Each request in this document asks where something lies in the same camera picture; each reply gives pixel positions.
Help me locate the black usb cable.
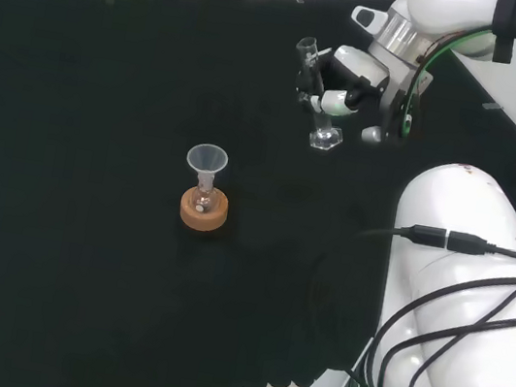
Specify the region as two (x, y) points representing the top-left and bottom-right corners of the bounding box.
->
(352, 214), (516, 266)

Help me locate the cork ring stand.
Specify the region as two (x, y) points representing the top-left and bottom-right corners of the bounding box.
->
(176, 184), (233, 237)

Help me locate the small round-bottom glass flask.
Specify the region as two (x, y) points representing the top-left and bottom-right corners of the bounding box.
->
(188, 178), (217, 217)

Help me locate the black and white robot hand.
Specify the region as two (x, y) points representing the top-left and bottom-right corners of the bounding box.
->
(298, 39), (438, 155)

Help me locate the clear plastic funnel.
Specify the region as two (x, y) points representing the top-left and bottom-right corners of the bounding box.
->
(182, 141), (233, 190)

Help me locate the black bench cloth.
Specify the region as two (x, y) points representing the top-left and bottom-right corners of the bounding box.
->
(0, 0), (516, 387)

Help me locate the clear graduated cylinder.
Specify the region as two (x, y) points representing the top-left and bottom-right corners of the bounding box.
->
(279, 34), (360, 156)

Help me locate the green cable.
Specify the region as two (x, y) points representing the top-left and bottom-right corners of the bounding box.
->
(400, 13), (516, 158)

